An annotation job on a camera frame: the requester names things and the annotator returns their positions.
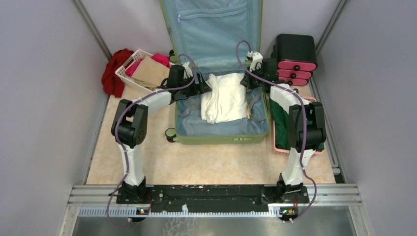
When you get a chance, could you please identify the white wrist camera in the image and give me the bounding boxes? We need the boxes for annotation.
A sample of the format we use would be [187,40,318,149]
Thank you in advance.
[182,61,194,80]
[247,51,263,72]

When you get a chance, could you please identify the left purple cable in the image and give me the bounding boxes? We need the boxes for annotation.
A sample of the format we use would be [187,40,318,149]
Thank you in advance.
[106,53,199,229]

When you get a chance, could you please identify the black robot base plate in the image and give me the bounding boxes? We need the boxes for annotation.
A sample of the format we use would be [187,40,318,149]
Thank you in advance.
[116,183,309,213]

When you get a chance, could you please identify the wooden stick bundle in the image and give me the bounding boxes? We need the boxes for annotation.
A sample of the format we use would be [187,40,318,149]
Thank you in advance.
[246,103,252,120]

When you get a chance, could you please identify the black pink drawer cabinet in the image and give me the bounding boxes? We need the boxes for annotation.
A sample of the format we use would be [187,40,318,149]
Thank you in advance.
[271,33,318,86]

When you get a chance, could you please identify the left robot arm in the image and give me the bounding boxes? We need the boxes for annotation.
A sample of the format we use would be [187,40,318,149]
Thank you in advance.
[111,63,211,204]

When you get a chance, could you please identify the white plastic basket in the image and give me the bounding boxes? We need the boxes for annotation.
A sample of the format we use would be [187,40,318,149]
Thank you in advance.
[116,50,174,94]

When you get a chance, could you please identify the pink plastic basket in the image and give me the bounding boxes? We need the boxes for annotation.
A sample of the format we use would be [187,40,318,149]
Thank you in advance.
[272,95,325,155]

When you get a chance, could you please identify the red cloth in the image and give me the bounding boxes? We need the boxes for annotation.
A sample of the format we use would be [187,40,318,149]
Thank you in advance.
[101,48,134,98]

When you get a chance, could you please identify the pink folded cloth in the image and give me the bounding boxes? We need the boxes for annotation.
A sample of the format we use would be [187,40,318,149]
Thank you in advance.
[126,53,171,77]

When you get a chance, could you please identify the aluminium frame rail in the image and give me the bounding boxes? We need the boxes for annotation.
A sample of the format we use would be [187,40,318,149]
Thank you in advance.
[68,184,362,218]

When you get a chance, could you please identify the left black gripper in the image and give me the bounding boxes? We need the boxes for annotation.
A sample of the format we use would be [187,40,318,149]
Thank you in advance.
[178,71,211,97]

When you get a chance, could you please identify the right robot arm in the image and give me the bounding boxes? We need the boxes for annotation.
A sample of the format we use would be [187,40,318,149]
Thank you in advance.
[237,58,324,203]

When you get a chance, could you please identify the tan folded cloth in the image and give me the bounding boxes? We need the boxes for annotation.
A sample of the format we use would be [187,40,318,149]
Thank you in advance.
[126,56,171,91]

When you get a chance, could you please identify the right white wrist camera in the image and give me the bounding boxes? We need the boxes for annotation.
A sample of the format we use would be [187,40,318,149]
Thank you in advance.
[247,51,263,72]

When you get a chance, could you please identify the white garment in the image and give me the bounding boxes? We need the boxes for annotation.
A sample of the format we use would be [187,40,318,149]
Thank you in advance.
[201,73,247,124]

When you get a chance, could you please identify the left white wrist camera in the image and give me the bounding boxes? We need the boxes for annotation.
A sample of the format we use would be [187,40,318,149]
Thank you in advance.
[182,61,194,80]

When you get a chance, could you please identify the dark green garment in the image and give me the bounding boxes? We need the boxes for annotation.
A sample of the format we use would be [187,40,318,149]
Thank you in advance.
[270,98,327,154]

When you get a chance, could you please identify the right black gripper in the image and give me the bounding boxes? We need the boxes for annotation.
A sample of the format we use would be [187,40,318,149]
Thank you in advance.
[241,65,266,90]

